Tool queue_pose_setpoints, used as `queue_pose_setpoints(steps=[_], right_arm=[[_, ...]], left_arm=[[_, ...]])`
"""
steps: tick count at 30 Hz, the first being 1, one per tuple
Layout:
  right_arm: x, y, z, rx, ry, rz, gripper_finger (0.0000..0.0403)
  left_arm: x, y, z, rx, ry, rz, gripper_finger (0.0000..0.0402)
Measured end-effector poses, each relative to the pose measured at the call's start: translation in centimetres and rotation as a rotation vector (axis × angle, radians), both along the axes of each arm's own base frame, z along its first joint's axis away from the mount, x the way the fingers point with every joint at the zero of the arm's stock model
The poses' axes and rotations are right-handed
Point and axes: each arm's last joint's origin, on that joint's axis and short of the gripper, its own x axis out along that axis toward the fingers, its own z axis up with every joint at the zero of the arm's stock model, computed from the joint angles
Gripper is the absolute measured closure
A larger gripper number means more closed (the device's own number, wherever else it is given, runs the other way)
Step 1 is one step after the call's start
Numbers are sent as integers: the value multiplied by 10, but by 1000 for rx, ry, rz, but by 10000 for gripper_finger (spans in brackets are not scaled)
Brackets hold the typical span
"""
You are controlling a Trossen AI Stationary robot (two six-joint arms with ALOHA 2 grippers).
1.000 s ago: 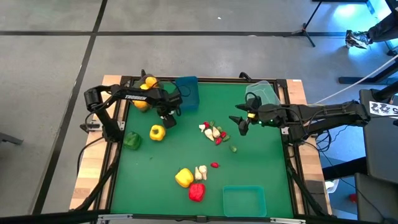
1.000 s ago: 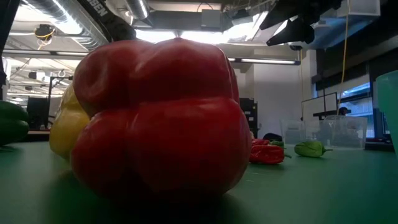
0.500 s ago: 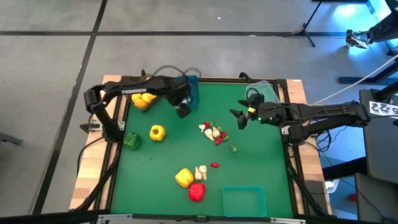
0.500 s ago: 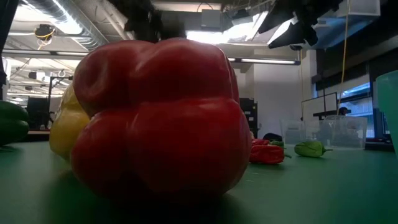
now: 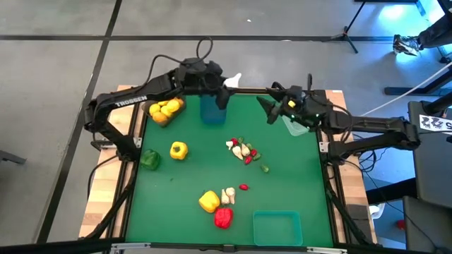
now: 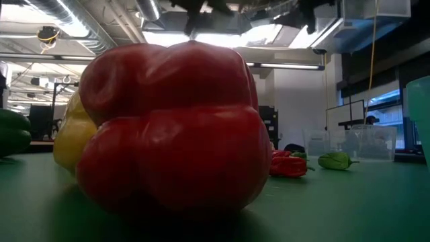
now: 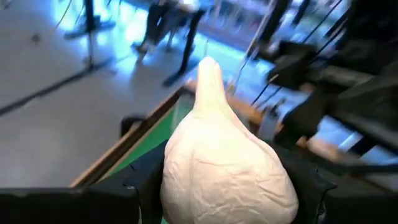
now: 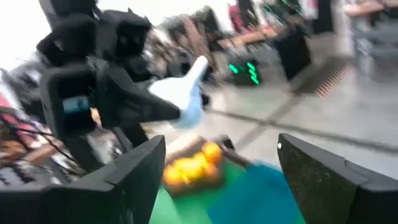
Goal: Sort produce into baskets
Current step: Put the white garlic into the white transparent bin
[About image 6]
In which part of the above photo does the small red pepper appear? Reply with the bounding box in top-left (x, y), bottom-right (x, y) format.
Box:
top-left (271, 149), bottom-right (293, 159)
top-left (269, 155), bottom-right (316, 179)

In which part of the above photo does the green bell pepper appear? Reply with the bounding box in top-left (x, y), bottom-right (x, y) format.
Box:
top-left (0, 108), bottom-right (32, 159)

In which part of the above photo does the long ceiling light strip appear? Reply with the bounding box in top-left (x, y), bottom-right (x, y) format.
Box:
top-left (245, 61), bottom-right (326, 71)

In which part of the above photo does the black framed whiteboard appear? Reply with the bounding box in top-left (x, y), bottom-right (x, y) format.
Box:
top-left (325, 99), bottom-right (366, 131)

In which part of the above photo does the black cabinet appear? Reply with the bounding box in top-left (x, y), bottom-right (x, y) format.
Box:
top-left (258, 105), bottom-right (280, 151)

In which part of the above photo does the black rounded table fixture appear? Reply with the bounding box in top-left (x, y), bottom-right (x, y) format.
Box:
top-left (283, 143), bottom-right (306, 154)

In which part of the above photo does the teal translucent plastic basket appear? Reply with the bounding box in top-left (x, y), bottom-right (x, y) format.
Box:
top-left (404, 75), bottom-right (430, 169)

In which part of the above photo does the red bell pepper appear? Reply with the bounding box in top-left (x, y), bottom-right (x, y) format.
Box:
top-left (75, 40), bottom-right (273, 213)

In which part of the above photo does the clear plastic container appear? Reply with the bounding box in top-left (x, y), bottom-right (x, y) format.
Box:
top-left (301, 124), bottom-right (398, 163)

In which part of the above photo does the yellow bell pepper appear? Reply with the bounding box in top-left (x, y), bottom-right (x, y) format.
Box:
top-left (52, 89), bottom-right (99, 176)

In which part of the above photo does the black monitor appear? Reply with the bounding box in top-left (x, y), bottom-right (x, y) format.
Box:
top-left (28, 104), bottom-right (54, 140)

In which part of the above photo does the silver ventilation duct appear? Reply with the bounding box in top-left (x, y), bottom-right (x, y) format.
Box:
top-left (134, 0), bottom-right (163, 22)

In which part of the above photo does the silver spiral ceiling duct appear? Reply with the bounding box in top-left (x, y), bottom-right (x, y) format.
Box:
top-left (26, 0), bottom-right (118, 54)

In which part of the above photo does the black yellow ceiling cable reel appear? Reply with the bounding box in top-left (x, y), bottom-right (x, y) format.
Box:
top-left (36, 26), bottom-right (62, 45)

